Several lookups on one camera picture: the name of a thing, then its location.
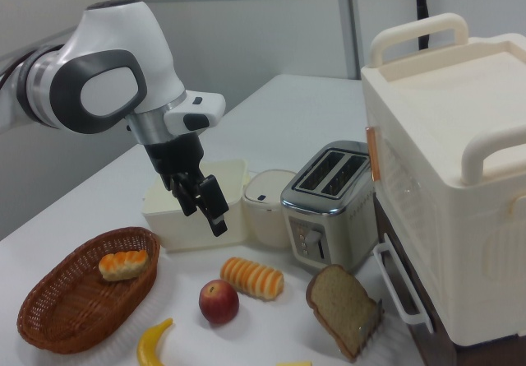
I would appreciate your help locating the long striped bread roll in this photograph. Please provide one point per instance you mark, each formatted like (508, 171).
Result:
(252, 279)

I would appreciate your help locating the red apple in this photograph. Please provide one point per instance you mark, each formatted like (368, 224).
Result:
(219, 302)

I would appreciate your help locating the yellow banana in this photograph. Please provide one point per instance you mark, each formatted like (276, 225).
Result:
(150, 347)

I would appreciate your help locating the yellow cube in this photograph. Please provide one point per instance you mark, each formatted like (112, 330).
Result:
(293, 364)

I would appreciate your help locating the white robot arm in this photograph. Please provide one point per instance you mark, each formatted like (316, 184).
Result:
(119, 29)

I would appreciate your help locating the brown wicker basket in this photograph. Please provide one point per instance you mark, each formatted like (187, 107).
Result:
(61, 312)

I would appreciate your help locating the small white lidded bin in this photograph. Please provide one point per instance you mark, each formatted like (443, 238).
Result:
(267, 218)

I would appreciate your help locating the small orange glazed bread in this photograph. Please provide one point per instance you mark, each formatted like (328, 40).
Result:
(123, 264)

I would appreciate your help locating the dark brown drawer base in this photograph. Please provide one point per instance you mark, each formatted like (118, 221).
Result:
(435, 341)

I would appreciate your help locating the black camera pole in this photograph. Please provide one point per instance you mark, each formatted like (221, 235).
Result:
(422, 8)

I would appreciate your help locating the large cream cabinet appliance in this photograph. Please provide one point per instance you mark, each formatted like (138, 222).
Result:
(452, 177)

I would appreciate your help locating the brown bread slice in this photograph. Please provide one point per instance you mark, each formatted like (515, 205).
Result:
(337, 304)

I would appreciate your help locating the open cream plastic box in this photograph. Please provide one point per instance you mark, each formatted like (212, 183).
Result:
(164, 226)

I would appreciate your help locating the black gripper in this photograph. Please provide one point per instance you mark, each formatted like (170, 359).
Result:
(176, 156)

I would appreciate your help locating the silver two-slot toaster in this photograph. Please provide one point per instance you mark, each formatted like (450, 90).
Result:
(328, 226)

